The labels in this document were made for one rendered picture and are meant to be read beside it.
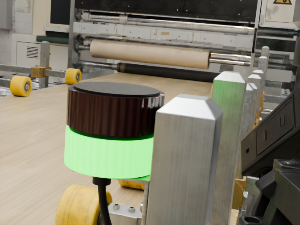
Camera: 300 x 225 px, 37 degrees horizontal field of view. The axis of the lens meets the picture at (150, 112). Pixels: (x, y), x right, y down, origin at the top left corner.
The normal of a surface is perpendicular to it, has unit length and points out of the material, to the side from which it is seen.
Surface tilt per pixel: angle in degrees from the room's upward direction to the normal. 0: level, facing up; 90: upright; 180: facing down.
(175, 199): 90
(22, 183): 0
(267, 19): 90
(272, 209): 75
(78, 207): 50
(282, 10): 90
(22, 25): 90
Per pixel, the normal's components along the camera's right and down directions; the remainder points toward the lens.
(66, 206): -0.18, -0.42
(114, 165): 0.08, 0.19
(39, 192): 0.08, -0.98
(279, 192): -0.99, -0.07
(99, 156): -0.20, 0.16
